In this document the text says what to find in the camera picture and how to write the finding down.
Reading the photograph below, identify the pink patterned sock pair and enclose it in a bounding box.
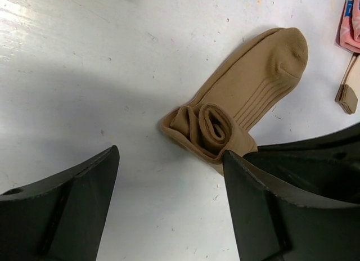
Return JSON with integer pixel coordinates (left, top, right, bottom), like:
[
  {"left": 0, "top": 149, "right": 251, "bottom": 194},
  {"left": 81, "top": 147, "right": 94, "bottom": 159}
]
[{"left": 336, "top": 0, "right": 359, "bottom": 53}]

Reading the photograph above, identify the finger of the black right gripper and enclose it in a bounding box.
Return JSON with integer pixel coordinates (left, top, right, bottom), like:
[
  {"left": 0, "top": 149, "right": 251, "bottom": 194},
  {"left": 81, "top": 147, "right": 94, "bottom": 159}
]
[{"left": 244, "top": 125, "right": 359, "bottom": 205}]

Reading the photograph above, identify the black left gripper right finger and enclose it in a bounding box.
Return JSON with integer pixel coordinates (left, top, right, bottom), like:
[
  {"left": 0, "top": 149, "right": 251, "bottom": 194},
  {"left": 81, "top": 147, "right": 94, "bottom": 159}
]
[{"left": 223, "top": 151, "right": 359, "bottom": 260}]

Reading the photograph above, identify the tan brown ribbed sock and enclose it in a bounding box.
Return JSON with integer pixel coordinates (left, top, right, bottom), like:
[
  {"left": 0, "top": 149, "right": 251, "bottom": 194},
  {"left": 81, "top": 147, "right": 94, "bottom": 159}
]
[{"left": 160, "top": 28, "right": 308, "bottom": 173}]

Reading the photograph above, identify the cream brown striped sock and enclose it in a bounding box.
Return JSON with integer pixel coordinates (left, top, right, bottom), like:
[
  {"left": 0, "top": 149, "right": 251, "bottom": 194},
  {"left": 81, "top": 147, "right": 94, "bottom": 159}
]
[{"left": 335, "top": 54, "right": 359, "bottom": 115}]

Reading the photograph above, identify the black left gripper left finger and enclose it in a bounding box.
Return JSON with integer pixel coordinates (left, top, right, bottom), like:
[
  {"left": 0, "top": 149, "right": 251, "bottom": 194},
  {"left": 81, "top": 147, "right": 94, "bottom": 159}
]
[{"left": 1, "top": 146, "right": 120, "bottom": 260}]

